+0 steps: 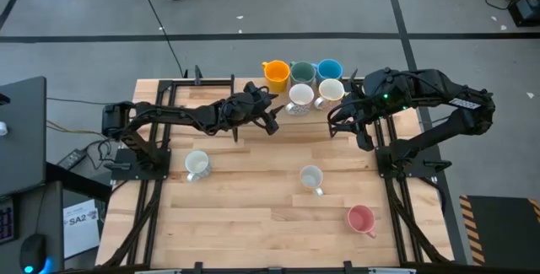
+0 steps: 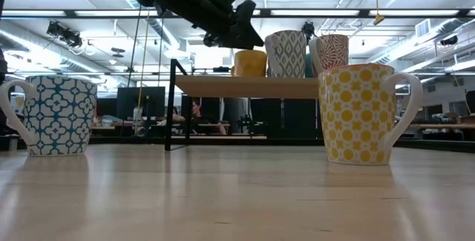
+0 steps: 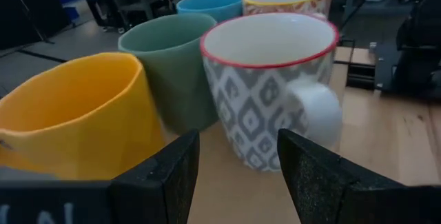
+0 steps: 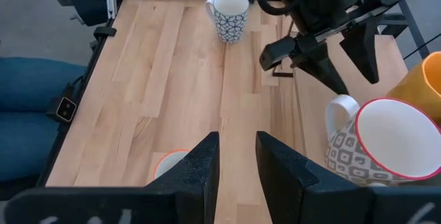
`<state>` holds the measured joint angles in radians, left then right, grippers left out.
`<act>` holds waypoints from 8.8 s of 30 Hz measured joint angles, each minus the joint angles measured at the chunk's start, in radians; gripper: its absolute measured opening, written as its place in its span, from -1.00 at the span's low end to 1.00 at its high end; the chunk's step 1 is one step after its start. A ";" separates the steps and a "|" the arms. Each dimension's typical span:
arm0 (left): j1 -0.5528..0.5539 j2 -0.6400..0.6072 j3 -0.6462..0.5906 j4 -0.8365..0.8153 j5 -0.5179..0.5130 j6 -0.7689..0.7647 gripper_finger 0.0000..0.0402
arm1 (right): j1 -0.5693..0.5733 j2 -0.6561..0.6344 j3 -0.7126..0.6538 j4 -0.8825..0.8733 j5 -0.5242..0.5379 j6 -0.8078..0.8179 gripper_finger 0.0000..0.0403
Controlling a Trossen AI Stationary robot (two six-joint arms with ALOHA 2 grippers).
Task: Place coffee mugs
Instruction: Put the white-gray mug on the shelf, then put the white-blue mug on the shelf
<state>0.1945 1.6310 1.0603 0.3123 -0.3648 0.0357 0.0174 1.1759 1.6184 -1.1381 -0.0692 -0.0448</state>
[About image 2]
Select yellow hanging cord plug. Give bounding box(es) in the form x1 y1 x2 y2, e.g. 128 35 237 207
373 0 386 26

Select person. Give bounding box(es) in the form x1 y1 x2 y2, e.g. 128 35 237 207
187 99 227 136

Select plain blue mug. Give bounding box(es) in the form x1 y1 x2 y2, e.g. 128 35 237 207
304 53 315 78

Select black aluminium table frame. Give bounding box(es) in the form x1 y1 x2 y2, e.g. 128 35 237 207
0 133 475 153

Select black ceiling spotlight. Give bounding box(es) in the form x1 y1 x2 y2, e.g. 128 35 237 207
46 21 83 48
301 21 316 44

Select black monitor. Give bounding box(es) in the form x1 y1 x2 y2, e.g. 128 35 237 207
117 86 166 122

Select white mug yellow dot pattern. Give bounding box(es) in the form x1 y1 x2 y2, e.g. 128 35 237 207
318 63 424 166

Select white mug red leaf pattern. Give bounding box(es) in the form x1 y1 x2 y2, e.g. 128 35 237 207
308 33 350 77

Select black overhead light bar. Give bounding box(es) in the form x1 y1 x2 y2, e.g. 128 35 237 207
0 7 475 20

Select black background robot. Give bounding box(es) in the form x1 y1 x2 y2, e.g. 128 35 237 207
237 114 266 136

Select white mug grey diamond pattern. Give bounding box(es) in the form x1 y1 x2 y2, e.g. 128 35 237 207
263 29 307 79

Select wooden shelf black metal legs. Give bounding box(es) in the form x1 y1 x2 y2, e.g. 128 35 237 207
164 58 321 152

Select white mug blue tile pattern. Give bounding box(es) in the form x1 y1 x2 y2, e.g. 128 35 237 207
0 75 98 157

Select plain orange mug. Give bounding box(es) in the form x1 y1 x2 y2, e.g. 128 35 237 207
232 50 268 78

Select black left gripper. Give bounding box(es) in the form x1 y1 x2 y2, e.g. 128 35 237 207
157 0 265 50

